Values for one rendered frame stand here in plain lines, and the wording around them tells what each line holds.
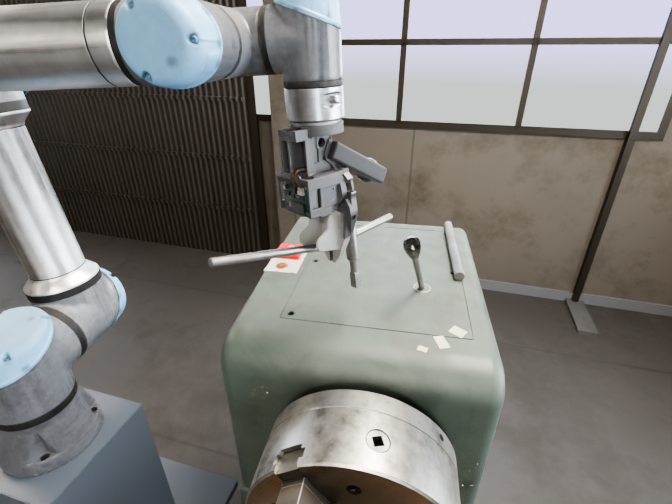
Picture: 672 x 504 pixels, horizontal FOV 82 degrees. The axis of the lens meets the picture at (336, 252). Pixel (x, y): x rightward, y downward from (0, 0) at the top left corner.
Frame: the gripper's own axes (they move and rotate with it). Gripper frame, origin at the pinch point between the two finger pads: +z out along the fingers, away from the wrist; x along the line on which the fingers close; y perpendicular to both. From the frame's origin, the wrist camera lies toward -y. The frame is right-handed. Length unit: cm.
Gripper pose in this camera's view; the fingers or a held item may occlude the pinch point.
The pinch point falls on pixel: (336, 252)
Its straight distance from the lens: 61.0
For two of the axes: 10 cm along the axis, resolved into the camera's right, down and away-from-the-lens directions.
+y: -7.3, 3.4, -6.0
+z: 0.5, 8.9, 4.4
